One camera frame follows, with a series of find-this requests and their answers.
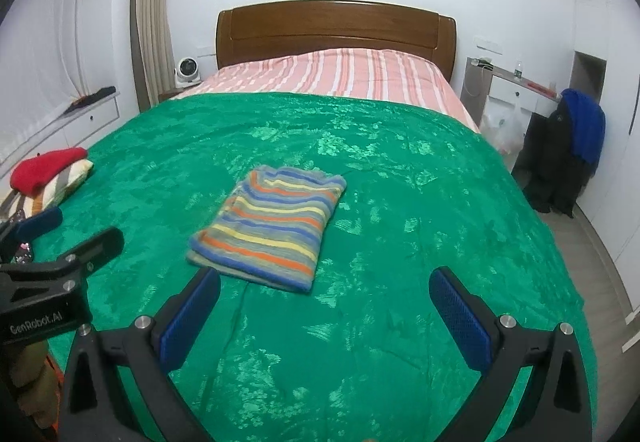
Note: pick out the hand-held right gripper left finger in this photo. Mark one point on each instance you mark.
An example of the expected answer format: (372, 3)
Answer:
(192, 317)

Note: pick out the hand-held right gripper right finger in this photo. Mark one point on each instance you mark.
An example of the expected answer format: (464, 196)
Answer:
(457, 317)

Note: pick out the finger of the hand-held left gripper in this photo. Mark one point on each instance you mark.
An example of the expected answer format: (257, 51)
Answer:
(42, 222)
(100, 247)

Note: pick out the striped knit sweater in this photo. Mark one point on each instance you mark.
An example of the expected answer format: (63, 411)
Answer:
(270, 227)

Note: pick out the person's left hand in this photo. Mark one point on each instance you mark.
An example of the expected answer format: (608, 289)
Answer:
(35, 382)

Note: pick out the floral cloth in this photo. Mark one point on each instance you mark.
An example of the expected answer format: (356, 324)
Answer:
(24, 252)

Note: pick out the brown white striped garment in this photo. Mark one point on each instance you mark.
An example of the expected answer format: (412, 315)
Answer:
(65, 182)

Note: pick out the red knit garment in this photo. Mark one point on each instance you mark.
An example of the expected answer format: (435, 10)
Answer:
(45, 169)

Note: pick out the white window cabinet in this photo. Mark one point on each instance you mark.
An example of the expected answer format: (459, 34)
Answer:
(75, 127)

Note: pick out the green blanket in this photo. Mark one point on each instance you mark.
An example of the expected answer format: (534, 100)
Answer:
(400, 222)

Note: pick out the brown nightstand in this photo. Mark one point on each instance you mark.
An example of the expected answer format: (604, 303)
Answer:
(172, 95)

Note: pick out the black jacket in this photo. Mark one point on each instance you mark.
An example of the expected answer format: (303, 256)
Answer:
(550, 162)

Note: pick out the white plastic bag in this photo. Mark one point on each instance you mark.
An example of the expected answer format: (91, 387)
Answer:
(505, 129)

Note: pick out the white desk fan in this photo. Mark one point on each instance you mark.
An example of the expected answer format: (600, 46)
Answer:
(186, 69)

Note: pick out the beige curtain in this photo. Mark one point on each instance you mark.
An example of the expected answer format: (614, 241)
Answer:
(150, 22)

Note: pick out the white desk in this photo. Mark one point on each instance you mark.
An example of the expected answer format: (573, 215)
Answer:
(505, 89)

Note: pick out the blue garment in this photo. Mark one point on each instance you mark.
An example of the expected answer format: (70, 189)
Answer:
(585, 122)

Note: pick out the clear plastic bottle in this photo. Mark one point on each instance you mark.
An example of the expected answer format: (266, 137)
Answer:
(518, 71)

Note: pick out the white wardrobe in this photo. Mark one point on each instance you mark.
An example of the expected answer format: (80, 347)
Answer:
(620, 122)

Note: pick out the pink striped bed sheet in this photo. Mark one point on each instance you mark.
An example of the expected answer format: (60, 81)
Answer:
(340, 72)

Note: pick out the wooden headboard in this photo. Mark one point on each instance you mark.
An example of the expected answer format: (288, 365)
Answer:
(330, 27)

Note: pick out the white wall socket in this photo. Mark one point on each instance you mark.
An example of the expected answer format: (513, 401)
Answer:
(487, 44)

